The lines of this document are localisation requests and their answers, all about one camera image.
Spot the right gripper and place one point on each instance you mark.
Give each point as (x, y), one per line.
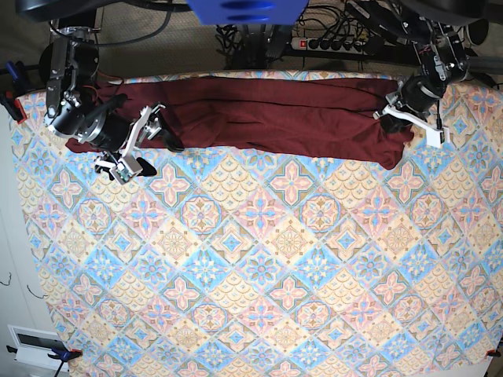
(109, 131)

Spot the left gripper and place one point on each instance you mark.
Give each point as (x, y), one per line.
(416, 95)

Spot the dark red t-shirt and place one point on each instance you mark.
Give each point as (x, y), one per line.
(331, 118)

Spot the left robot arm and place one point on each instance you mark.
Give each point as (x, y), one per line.
(429, 27)

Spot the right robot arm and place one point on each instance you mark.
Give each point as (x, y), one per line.
(65, 88)

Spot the white power strip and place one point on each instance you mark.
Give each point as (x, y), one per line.
(327, 45)

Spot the patterned tile tablecloth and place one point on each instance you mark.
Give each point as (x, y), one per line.
(243, 263)

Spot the blue orange clamp upper left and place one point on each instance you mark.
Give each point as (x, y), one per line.
(9, 98)

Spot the blue orange clamp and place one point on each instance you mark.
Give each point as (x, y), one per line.
(64, 354)
(9, 98)

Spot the blue orange clamp lower left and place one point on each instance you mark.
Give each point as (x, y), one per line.
(64, 354)

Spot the orange clamp lower right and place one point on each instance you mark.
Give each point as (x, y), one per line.
(493, 353)

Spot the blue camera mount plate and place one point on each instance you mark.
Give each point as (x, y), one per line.
(280, 12)

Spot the white wall outlet box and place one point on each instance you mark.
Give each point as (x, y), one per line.
(34, 346)

